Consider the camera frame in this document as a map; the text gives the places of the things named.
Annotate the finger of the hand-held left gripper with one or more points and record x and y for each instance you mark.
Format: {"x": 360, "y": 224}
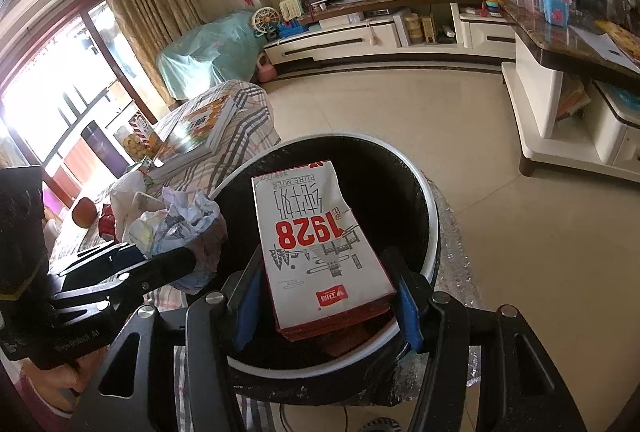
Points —
{"x": 150, "y": 272}
{"x": 100, "y": 258}

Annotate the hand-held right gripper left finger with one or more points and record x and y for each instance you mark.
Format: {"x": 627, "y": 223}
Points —
{"x": 247, "y": 307}

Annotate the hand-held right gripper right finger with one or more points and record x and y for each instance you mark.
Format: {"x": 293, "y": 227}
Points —
{"x": 410, "y": 312}

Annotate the white paper wrapper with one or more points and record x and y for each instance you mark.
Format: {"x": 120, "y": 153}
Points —
{"x": 190, "y": 222}

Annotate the white red milk carton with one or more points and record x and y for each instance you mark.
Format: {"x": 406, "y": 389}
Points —
{"x": 310, "y": 232}

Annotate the black round trash bin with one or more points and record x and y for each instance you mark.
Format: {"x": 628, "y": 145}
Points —
{"x": 390, "y": 192}

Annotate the person's left hand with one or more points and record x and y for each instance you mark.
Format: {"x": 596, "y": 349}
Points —
{"x": 70, "y": 374}

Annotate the red snack wrapper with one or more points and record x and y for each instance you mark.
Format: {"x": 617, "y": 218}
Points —
{"x": 106, "y": 219}

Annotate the red apple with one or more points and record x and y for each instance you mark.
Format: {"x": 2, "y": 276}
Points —
{"x": 82, "y": 212}

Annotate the clear bubble wrap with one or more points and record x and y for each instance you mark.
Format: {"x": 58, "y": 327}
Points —
{"x": 460, "y": 272}

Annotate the small green box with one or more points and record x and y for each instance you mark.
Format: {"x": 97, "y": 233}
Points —
{"x": 145, "y": 167}

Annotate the purple drink bottle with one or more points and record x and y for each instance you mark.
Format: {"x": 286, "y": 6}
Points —
{"x": 97, "y": 147}

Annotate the clear cookie jar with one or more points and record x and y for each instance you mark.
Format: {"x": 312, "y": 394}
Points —
{"x": 135, "y": 139}

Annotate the orange book box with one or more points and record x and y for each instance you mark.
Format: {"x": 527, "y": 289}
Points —
{"x": 197, "y": 127}

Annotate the sliding glass door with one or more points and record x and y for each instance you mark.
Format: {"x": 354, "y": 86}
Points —
{"x": 75, "y": 77}

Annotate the teal cloth covered chair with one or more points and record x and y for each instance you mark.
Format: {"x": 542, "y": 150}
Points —
{"x": 210, "y": 52}

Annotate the pink toy kettle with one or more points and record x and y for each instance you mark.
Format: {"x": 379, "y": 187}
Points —
{"x": 267, "y": 69}

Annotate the brown patterned curtain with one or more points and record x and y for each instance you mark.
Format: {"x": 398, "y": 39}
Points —
{"x": 145, "y": 17}

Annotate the marble top coffee table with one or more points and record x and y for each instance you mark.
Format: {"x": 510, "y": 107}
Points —
{"x": 545, "y": 77}

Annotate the toy ferris wheel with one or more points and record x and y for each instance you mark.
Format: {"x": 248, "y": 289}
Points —
{"x": 265, "y": 19}

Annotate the blue toy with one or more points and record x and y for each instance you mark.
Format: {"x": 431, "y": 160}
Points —
{"x": 290, "y": 29}

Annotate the white television cabinet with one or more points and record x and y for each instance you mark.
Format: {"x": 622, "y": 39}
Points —
{"x": 390, "y": 32}

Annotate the small blue toy box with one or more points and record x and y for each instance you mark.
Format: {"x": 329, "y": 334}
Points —
{"x": 556, "y": 9}

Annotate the orange picture book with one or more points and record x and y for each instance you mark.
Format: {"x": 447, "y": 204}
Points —
{"x": 620, "y": 32}

